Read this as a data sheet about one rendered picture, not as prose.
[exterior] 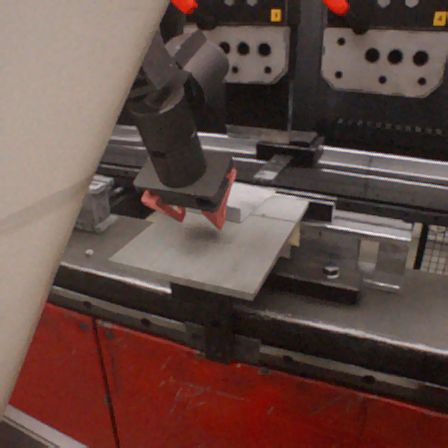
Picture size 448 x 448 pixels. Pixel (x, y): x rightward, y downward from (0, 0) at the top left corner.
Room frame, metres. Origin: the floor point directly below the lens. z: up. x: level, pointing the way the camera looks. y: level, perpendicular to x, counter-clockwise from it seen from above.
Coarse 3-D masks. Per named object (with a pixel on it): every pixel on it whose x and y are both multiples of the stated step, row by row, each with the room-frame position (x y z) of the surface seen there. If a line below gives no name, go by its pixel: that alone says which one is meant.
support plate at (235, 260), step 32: (160, 224) 0.55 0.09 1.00; (192, 224) 0.55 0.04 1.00; (224, 224) 0.55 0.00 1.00; (256, 224) 0.55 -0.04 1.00; (288, 224) 0.55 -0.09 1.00; (128, 256) 0.46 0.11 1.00; (160, 256) 0.46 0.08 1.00; (192, 256) 0.46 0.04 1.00; (224, 256) 0.46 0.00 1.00; (256, 256) 0.46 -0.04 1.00; (224, 288) 0.39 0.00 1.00; (256, 288) 0.39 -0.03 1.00
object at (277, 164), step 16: (256, 144) 0.87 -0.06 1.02; (272, 144) 0.86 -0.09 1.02; (288, 144) 0.85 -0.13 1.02; (304, 144) 0.84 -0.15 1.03; (320, 144) 0.88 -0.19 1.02; (256, 160) 0.87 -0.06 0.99; (272, 160) 0.81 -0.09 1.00; (288, 160) 0.81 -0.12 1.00; (304, 160) 0.83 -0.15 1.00; (256, 176) 0.72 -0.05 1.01; (272, 176) 0.72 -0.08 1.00
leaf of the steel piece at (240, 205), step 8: (232, 192) 0.66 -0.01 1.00; (240, 192) 0.65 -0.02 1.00; (232, 200) 0.62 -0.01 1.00; (240, 200) 0.62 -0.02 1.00; (248, 200) 0.62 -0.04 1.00; (256, 200) 0.62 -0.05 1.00; (264, 200) 0.62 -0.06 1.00; (232, 208) 0.55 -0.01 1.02; (240, 208) 0.55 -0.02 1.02; (248, 208) 0.59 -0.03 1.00; (256, 208) 0.59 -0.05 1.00; (232, 216) 0.55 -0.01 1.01; (240, 216) 0.57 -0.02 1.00; (248, 216) 0.57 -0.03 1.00
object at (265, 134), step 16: (240, 96) 0.68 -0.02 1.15; (256, 96) 0.67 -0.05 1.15; (272, 96) 0.66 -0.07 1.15; (288, 96) 0.65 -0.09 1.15; (240, 112) 0.68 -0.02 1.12; (256, 112) 0.67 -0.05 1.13; (272, 112) 0.66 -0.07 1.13; (288, 112) 0.65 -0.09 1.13; (240, 128) 0.69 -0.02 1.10; (256, 128) 0.67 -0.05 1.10; (272, 128) 0.66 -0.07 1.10; (288, 128) 0.65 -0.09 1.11
